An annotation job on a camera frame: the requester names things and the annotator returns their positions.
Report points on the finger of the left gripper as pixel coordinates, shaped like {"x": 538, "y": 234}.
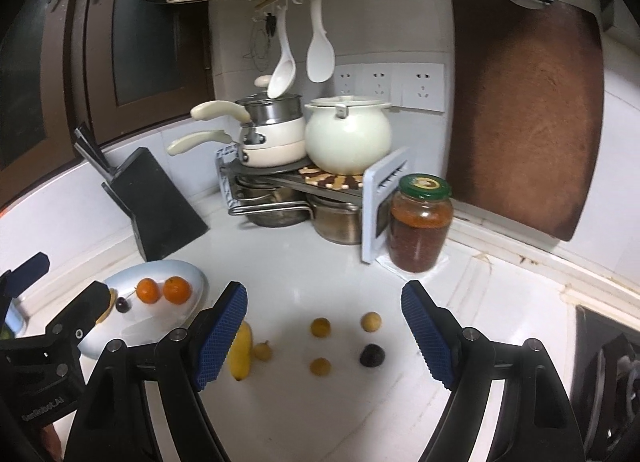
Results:
{"x": 80, "y": 315}
{"x": 15, "y": 282}

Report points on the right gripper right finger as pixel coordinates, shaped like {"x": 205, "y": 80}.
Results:
{"x": 536, "y": 421}

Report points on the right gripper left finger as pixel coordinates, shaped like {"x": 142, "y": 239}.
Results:
{"x": 113, "y": 420}

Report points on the yellow banana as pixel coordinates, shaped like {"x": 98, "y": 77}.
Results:
{"x": 110, "y": 306}
{"x": 240, "y": 353}

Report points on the dark cherry with stem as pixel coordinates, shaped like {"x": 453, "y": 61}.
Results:
{"x": 125, "y": 301}

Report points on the orange mandarin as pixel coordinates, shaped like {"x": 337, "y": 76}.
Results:
{"x": 148, "y": 291}
{"x": 176, "y": 290}

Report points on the longan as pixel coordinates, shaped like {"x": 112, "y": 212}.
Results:
{"x": 320, "y": 327}
{"x": 262, "y": 351}
{"x": 371, "y": 322}
{"x": 320, "y": 366}

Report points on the dark round plum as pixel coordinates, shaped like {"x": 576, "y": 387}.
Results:
{"x": 372, "y": 356}

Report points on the blue soap dispenser bottle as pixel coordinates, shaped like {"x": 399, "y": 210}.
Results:
{"x": 14, "y": 323}

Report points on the light blue oval plate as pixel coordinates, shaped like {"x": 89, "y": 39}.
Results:
{"x": 145, "y": 324}

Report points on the black knife block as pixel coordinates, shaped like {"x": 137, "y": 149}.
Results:
{"x": 162, "y": 219}

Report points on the white pad under jar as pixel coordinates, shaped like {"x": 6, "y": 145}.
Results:
{"x": 413, "y": 267}

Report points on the white grey shelf rack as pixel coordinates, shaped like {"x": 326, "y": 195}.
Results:
{"x": 380, "y": 181}

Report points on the steel pan under rack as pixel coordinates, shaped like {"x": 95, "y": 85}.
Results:
{"x": 268, "y": 205}

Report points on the glass jar green lid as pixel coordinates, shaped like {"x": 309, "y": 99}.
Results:
{"x": 420, "y": 215}

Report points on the cream saucepan lower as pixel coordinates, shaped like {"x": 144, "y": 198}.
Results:
{"x": 251, "y": 155}

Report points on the steel pot under rack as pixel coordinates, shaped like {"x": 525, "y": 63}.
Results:
{"x": 336, "y": 221}

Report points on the wooden lattice trivet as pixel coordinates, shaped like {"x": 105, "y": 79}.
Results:
{"x": 313, "y": 176}

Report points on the brown wooden cutting board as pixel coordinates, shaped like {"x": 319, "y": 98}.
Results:
{"x": 528, "y": 111}

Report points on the white hanging ladle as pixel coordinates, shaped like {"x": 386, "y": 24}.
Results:
{"x": 284, "y": 73}

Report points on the white ceramic round pot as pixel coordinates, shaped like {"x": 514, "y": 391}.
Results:
{"x": 344, "y": 135}

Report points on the white hanging rice spoon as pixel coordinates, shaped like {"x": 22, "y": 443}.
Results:
{"x": 320, "y": 61}

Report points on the dark brown window frame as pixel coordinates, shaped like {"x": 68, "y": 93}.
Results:
{"x": 115, "y": 66}

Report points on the white wall socket strip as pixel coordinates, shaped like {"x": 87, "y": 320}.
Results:
{"x": 409, "y": 85}

